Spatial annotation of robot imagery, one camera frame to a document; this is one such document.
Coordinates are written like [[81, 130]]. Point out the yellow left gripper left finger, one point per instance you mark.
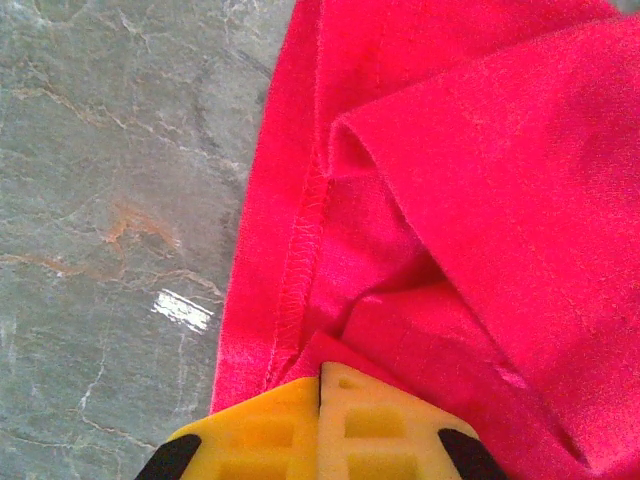
[[260, 440]]

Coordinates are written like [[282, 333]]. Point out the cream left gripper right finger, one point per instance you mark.
[[375, 435]]

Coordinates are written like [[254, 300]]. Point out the red t-shirt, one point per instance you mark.
[[475, 200]]

